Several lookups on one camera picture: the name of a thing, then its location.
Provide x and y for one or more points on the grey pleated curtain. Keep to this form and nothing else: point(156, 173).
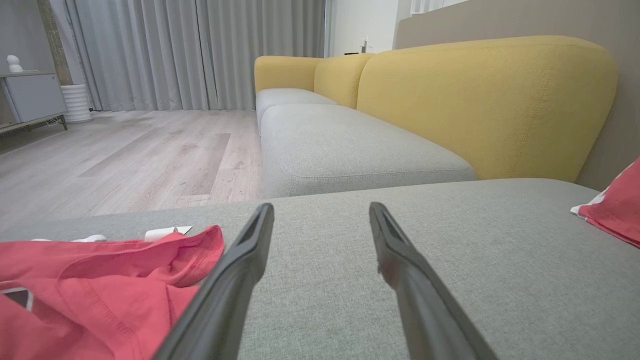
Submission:
point(200, 50)

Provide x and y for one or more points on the red basketball jersey white sleeves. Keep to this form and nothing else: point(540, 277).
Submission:
point(90, 300)

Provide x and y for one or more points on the indoor tree plant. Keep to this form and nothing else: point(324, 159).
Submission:
point(55, 40)

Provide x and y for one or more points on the white ribbed plant pot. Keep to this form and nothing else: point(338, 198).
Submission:
point(77, 102)

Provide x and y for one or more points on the grey TV cabinet mint drawers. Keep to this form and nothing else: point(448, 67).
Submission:
point(32, 97)

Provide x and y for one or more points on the yellow sofa armrest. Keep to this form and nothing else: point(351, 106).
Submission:
point(285, 72)

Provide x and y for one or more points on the small yellow sofa backrest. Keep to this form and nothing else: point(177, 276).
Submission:
point(340, 77)

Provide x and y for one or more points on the small white figurine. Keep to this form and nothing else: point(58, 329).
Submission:
point(14, 64)

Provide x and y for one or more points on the red shorts white stripes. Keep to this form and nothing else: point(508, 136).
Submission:
point(617, 210)

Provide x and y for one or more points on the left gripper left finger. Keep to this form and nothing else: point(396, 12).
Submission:
point(220, 310)

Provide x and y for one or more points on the small grey sofa seat cushion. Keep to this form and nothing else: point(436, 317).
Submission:
point(285, 97)

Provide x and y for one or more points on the large yellow sofa backrest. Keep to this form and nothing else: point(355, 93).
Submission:
point(490, 105)

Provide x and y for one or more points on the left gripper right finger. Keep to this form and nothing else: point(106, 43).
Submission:
point(430, 320)

